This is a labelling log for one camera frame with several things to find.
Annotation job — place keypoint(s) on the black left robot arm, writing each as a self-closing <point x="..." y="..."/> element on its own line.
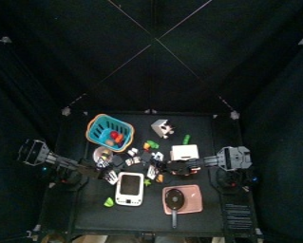
<point x="52" y="158"/>

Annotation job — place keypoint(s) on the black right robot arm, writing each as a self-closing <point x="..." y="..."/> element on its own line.
<point x="231" y="158"/>

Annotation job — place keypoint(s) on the white black sushi piece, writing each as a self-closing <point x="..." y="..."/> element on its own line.
<point x="134" y="151"/>
<point x="102" y="162"/>
<point x="158" y="156"/>

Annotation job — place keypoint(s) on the orange toy wedge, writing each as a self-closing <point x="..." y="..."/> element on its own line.
<point x="159" y="178"/>

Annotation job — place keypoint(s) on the green star toy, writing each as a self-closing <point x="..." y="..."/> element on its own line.
<point x="147" y="182"/>

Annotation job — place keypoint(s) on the black square toy piece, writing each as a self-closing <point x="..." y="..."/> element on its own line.
<point x="118" y="160"/>
<point x="146" y="156"/>

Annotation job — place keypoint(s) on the white tablet device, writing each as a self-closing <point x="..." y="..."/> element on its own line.
<point x="130" y="189"/>

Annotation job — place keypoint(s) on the white toy box appliance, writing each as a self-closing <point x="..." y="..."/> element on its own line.
<point x="184" y="152"/>

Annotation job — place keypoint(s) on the green toy wedge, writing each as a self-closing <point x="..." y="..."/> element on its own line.
<point x="108" y="202"/>

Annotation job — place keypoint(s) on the orange yellow toy food piece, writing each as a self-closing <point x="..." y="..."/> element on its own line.
<point x="146" y="145"/>

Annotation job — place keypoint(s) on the green toy pickle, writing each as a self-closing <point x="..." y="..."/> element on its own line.
<point x="186" y="139"/>

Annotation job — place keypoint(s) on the black toy frying pan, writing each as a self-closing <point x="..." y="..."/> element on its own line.
<point x="174" y="200"/>

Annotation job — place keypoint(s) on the tan toy food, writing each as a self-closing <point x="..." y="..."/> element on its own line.
<point x="110" y="143"/>

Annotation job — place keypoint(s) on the pink tray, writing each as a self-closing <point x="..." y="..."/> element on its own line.
<point x="194" y="201"/>

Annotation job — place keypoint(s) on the red toy food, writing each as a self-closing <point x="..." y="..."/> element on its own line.
<point x="114" y="135"/>

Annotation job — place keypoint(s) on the teal basket with orange rim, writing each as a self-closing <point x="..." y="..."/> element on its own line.
<point x="99" y="129"/>

